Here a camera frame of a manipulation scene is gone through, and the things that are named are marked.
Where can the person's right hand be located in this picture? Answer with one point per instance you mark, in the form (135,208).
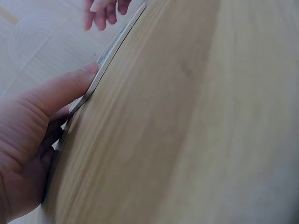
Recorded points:
(102,14)

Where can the person's left hand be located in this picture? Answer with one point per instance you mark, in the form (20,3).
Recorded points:
(21,144)

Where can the person's right fingers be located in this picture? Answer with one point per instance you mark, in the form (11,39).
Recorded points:
(101,19)

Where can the thin white board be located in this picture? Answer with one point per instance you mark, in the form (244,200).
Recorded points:
(109,50)

